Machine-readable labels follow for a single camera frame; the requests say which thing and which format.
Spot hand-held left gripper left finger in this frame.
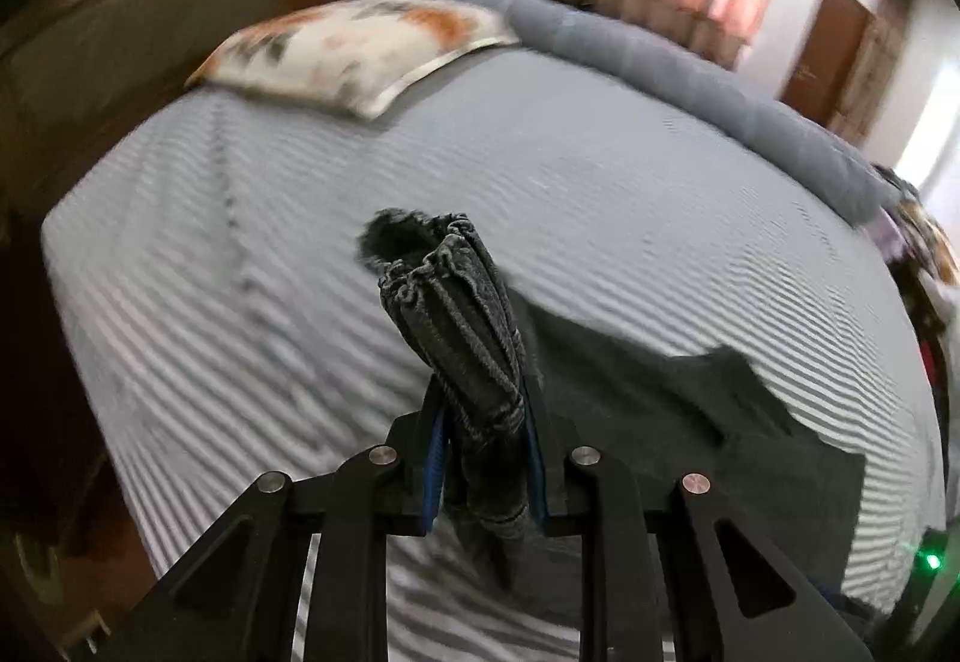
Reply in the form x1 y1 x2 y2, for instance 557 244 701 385
56 381 452 662

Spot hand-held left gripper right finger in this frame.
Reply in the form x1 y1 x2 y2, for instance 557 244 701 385
521 377 878 662

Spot floral pillow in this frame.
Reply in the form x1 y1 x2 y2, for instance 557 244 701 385
184 0 520 119

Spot brown wooden door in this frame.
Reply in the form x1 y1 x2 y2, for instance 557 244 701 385
780 0 875 124

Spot grey white striped bed sheet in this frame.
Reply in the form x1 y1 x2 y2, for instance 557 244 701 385
41 43 950 662

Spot colourful clothes pile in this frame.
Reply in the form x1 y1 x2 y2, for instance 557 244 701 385
870 163 960 401

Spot dark grey pants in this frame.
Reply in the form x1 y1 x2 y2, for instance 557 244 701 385
358 208 871 640

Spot grey rolled blanket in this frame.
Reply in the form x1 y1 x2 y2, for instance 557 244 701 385
442 0 897 228

